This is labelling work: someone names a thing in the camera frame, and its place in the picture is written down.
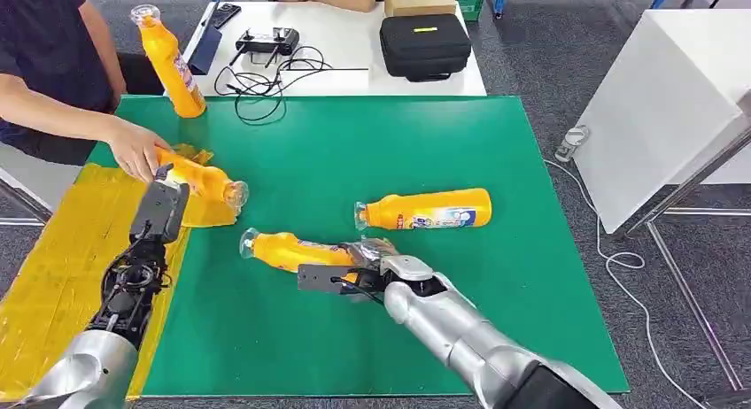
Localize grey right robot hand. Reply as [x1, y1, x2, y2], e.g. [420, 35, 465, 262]
[343, 236, 403, 274]

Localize orange bottle with clear cap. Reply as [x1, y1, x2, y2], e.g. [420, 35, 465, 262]
[153, 146, 251, 212]
[129, 4, 208, 120]

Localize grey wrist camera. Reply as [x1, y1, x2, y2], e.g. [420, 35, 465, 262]
[297, 263, 360, 296]
[128, 169, 191, 245]

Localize green plastic crate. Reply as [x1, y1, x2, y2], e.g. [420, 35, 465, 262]
[448, 0, 492, 23]

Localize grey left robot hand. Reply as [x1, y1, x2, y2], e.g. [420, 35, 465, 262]
[151, 162, 178, 189]

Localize black remote controller with antennas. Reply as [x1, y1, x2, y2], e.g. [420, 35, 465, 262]
[228, 27, 301, 68]

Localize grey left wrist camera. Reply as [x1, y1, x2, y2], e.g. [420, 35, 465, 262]
[128, 169, 191, 245]

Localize steel table leg frame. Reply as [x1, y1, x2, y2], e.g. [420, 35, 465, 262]
[609, 123, 751, 393]

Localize white floor cable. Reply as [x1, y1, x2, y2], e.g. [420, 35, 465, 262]
[542, 158, 708, 409]

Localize black zip carrying case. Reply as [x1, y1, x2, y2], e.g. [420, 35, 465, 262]
[378, 12, 473, 84]

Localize green table mat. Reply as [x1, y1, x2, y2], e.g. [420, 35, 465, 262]
[86, 95, 631, 397]

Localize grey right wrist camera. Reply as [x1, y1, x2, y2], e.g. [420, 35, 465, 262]
[297, 263, 360, 296]

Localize orange bottle with barcode label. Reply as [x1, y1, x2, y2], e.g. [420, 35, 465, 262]
[238, 227, 368, 276]

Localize person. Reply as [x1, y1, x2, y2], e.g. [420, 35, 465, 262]
[0, 0, 128, 167]

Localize orange bottle with blue-white label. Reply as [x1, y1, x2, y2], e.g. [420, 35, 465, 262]
[353, 187, 493, 232]

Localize yellow plastic sheet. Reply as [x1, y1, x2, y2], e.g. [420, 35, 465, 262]
[0, 143, 240, 404]

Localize dark blue tablet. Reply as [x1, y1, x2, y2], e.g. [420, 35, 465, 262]
[187, 1, 225, 77]

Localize black cable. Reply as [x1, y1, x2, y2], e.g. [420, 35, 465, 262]
[213, 44, 333, 126]

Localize black handheld remote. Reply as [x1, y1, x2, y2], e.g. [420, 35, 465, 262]
[207, 2, 243, 31]

